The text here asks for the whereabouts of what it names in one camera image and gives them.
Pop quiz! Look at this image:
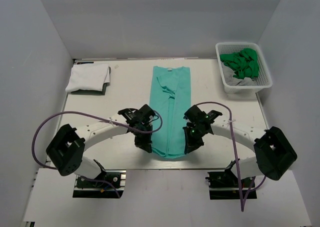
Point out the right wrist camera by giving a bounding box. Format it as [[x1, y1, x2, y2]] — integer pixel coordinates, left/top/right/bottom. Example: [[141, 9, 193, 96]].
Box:
[[183, 105, 223, 127]]

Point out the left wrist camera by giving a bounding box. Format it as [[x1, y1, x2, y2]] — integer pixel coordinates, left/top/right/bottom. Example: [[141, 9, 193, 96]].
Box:
[[118, 104, 156, 125]]

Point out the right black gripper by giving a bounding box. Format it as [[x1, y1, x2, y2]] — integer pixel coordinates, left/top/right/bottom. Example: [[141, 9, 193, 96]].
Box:
[[183, 125, 208, 154]]

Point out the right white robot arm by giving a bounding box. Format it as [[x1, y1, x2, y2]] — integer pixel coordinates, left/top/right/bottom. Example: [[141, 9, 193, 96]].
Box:
[[183, 117, 298, 187]]

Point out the teal t-shirt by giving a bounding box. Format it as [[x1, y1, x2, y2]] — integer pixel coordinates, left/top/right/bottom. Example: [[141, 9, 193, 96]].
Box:
[[149, 66, 191, 159]]

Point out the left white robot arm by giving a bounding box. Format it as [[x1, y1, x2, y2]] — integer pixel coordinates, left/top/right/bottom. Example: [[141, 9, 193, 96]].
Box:
[[46, 108, 156, 187]]

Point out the green t-shirt in basket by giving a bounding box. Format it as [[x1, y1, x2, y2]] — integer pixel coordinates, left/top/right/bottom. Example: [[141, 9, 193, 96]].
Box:
[[219, 48, 260, 80]]

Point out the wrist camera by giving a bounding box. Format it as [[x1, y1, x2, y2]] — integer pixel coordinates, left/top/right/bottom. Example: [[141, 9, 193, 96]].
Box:
[[183, 105, 223, 127], [118, 104, 156, 125]]

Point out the folded white t-shirt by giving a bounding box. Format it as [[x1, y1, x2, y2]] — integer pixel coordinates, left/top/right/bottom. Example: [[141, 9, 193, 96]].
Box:
[[65, 62, 111, 95]]

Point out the white plastic basket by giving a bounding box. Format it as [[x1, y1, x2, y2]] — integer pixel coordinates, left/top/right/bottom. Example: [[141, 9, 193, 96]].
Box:
[[215, 42, 273, 94]]

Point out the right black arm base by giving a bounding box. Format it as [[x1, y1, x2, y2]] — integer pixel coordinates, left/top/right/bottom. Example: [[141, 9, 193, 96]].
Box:
[[204, 169, 256, 189]]

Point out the white t-shirt in basket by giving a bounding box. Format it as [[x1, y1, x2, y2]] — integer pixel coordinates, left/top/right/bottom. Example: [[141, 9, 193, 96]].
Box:
[[222, 66, 255, 86]]

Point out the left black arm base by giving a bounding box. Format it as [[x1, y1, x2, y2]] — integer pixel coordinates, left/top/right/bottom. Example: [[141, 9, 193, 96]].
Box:
[[75, 171, 126, 190]]

